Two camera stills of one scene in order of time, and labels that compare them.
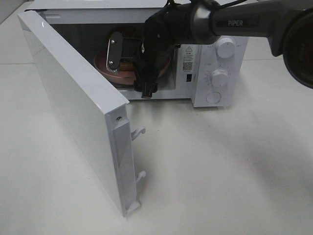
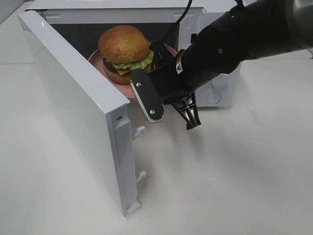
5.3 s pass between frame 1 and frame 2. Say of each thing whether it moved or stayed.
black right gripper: moved
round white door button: stayed
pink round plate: moved
